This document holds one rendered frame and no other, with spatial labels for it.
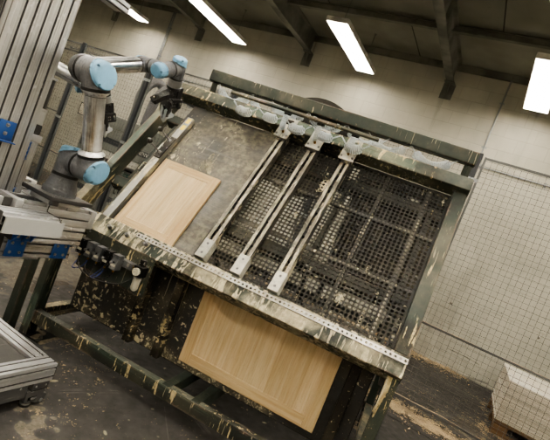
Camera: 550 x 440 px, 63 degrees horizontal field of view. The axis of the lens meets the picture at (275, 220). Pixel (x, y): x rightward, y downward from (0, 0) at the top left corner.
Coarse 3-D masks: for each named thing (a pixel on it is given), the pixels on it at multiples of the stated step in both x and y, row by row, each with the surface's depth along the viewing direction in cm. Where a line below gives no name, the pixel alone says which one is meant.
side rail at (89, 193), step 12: (156, 120) 320; (144, 132) 313; (156, 132) 325; (132, 144) 306; (144, 144) 318; (120, 156) 300; (132, 156) 311; (120, 168) 305; (108, 180) 298; (84, 192) 284; (96, 192) 291
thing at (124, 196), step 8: (192, 120) 318; (184, 128) 314; (176, 136) 310; (168, 152) 306; (152, 160) 298; (160, 160) 300; (144, 168) 294; (152, 168) 296; (136, 176) 291; (144, 176) 291; (128, 184) 287; (136, 184) 287; (128, 192) 284; (120, 200) 280; (112, 208) 277; (120, 208) 281; (112, 216) 276
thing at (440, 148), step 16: (224, 80) 369; (240, 80) 364; (256, 96) 366; (272, 96) 355; (288, 96) 352; (304, 112) 353; (320, 112) 343; (336, 112) 340; (368, 128) 332; (384, 128) 328; (400, 128) 325; (416, 144) 321; (432, 144) 318; (448, 144) 315; (464, 160) 311; (304, 272) 266; (320, 288) 317
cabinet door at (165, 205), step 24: (168, 168) 297; (192, 168) 296; (144, 192) 286; (168, 192) 285; (192, 192) 284; (120, 216) 276; (144, 216) 276; (168, 216) 275; (192, 216) 274; (168, 240) 264
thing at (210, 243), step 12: (276, 132) 298; (288, 132) 298; (276, 144) 298; (264, 156) 292; (276, 156) 296; (264, 168) 286; (252, 180) 284; (240, 192) 276; (252, 192) 282; (240, 204) 271; (228, 216) 270; (216, 228) 262; (228, 228) 267; (204, 240) 257; (216, 240) 258; (204, 252) 252
